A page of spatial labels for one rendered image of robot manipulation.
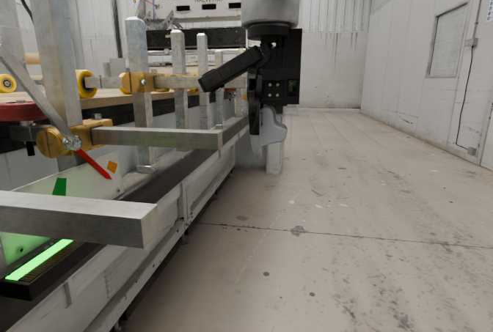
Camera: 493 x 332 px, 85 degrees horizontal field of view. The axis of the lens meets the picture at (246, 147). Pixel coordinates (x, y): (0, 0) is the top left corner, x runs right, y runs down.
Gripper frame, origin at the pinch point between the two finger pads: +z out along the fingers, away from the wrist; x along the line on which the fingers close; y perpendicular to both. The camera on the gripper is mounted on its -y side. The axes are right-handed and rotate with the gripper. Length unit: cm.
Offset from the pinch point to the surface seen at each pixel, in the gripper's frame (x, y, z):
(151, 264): 49, -54, 67
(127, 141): -1.5, -23.9, -1.1
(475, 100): 327, 218, 10
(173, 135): -1.5, -14.6, -2.6
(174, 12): 253, -127, -85
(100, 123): 1.1, -31.2, -4.0
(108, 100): 31, -52, -6
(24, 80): -17.4, -25.8, -12.2
